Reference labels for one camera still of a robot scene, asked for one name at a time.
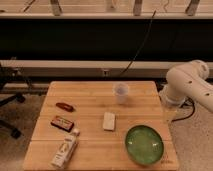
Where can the white lotion tube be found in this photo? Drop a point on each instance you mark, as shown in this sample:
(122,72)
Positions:
(65,150)

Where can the white sponge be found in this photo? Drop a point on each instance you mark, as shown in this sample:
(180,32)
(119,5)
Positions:
(109,121)

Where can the small brown oblong object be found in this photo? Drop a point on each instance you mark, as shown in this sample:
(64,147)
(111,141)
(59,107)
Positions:
(65,107)

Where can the dark rectangular box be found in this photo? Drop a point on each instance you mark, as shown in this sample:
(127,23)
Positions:
(62,123)

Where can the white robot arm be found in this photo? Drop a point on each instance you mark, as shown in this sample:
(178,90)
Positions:
(188,80)

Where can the green ceramic bowl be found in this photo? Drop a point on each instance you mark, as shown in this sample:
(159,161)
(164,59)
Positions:
(144,145)

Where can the clear plastic cup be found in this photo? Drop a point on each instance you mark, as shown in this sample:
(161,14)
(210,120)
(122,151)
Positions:
(121,91)

